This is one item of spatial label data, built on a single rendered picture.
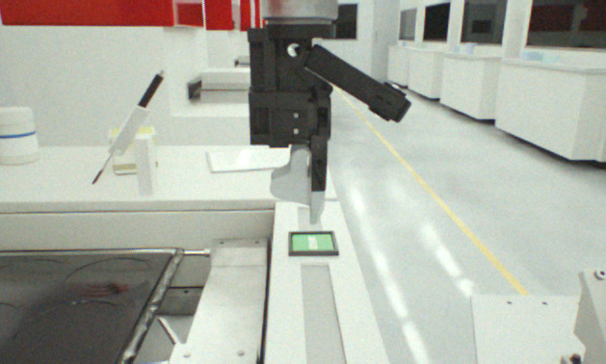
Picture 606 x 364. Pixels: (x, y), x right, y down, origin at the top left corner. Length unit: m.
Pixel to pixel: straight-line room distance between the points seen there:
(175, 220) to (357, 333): 0.39
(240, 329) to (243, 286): 0.09
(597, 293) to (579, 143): 4.41
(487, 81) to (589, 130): 2.21
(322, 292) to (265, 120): 0.18
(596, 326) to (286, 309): 0.33
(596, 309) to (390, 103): 0.30
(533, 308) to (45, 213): 0.71
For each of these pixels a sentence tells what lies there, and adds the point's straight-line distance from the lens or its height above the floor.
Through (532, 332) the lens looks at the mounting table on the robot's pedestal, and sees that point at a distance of 0.71.
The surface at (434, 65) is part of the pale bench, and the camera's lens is 8.92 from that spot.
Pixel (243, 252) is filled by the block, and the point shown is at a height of 0.90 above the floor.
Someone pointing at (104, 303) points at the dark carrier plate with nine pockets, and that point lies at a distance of 0.60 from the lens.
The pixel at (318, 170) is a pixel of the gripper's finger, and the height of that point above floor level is 1.06.
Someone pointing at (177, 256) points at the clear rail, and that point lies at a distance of 0.67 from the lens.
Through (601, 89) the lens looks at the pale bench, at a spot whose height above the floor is 0.72.
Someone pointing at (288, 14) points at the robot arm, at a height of 1.21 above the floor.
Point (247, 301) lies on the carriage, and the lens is 0.59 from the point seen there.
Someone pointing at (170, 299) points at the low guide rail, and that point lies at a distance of 0.69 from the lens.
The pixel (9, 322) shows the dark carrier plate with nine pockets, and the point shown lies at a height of 0.90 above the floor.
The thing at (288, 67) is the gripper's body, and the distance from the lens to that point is 0.48.
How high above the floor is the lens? 1.19
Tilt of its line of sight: 18 degrees down
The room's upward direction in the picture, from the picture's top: straight up
